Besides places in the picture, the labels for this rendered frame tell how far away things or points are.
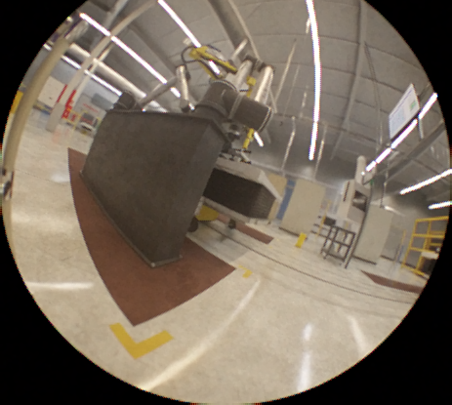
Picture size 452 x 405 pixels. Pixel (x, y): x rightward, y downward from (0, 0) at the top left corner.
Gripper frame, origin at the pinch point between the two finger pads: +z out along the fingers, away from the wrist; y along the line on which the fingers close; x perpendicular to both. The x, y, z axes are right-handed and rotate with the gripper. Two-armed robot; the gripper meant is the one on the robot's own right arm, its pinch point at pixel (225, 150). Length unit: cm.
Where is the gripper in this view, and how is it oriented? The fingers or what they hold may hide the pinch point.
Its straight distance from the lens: 135.9
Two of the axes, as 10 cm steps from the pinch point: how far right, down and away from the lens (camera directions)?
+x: 8.5, 3.3, -4.0
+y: -3.5, -2.2, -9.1
